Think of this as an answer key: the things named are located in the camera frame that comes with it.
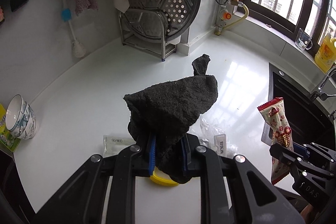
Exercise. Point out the metal faucet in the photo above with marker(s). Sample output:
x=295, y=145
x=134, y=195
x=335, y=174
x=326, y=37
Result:
x=321, y=87

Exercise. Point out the clear chopstick packet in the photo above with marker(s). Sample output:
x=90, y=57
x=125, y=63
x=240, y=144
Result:
x=113, y=144

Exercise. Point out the red printed snack wrapper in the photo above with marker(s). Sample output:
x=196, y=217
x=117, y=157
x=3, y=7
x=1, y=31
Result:
x=278, y=119

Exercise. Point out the clear plastic packet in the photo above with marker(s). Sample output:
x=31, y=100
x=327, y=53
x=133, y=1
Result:
x=220, y=144

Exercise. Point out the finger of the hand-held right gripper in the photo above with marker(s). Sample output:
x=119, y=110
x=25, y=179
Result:
x=288, y=154
x=317, y=150

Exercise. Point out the yellow green refill pouch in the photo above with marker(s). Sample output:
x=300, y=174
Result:
x=5, y=140

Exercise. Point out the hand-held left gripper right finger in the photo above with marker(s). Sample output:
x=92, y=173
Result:
x=185, y=161

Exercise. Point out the glass mug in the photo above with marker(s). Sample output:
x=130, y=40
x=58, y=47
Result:
x=303, y=40

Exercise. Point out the metal dish rack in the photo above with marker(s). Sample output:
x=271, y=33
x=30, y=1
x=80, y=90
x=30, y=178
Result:
x=147, y=44

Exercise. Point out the yellow oil bottle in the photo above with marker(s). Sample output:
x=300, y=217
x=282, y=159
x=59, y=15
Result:
x=325, y=53

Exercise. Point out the black kitchen sink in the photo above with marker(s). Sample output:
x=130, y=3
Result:
x=296, y=103

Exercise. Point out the white bottle brush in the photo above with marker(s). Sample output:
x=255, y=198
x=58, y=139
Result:
x=77, y=48

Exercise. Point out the black rectangular scrub pad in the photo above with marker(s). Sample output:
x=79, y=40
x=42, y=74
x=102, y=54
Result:
x=19, y=0

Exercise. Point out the black terry cloth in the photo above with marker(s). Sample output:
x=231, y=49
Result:
x=170, y=108

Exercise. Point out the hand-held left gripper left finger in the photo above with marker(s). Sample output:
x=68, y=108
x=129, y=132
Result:
x=151, y=158

